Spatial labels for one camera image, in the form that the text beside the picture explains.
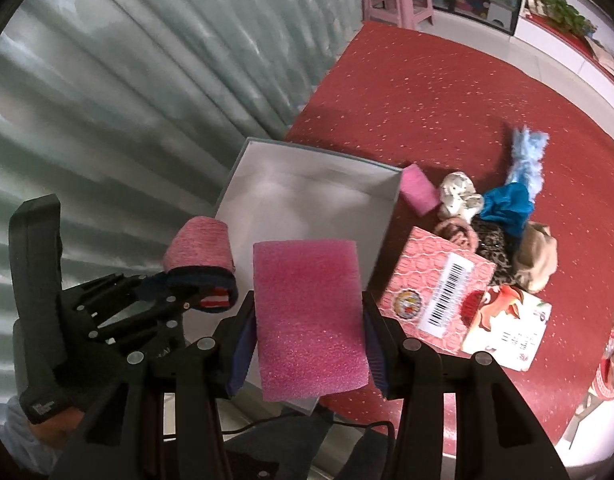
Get pink foam sponge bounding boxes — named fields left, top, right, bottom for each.
left=252, top=240, right=369, bottom=402
left=399, top=164, right=440, bottom=217

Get pink knitted sock roll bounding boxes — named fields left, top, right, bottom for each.
left=162, top=216, right=238, bottom=313

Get pink knitted scrunchie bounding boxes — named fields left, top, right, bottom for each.
left=434, top=217, right=479, bottom=254

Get leopard print cloth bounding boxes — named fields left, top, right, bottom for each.
left=471, top=216, right=516, bottom=286

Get white polka dot scarf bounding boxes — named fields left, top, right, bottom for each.
left=438, top=171, right=485, bottom=224

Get beige sock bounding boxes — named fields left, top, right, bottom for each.
left=513, top=221, right=558, bottom=294

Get light blue fluffy cloth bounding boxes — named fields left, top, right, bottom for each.
left=505, top=127, right=550, bottom=203

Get person's left hand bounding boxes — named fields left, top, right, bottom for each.
left=28, top=408, right=84, bottom=450

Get white red printed carton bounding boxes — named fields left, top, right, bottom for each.
left=461, top=285, right=552, bottom=373

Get white open storage box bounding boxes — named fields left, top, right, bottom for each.
left=215, top=139, right=401, bottom=412

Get red speckled table cloth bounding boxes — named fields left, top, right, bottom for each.
left=288, top=22, right=614, bottom=440

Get grey pleated curtain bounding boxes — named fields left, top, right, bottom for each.
left=0, top=0, right=361, bottom=421

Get cluttered goods on shelf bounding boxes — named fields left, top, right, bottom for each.
left=524, top=0, right=614, bottom=77

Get black cable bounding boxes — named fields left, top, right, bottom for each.
left=221, top=410, right=397, bottom=461

